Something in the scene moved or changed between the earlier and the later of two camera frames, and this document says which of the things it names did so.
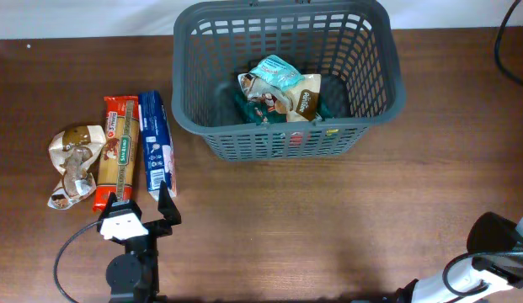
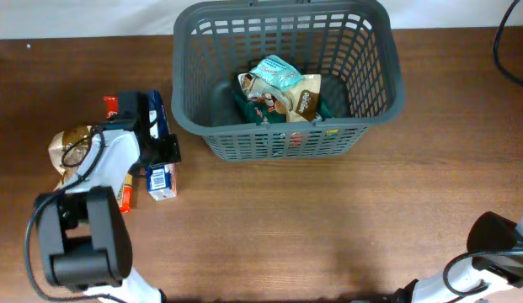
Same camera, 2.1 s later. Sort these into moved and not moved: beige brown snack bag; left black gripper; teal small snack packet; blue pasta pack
Moved: left black gripper
Not moved: teal small snack packet; blue pasta pack; beige brown snack bag
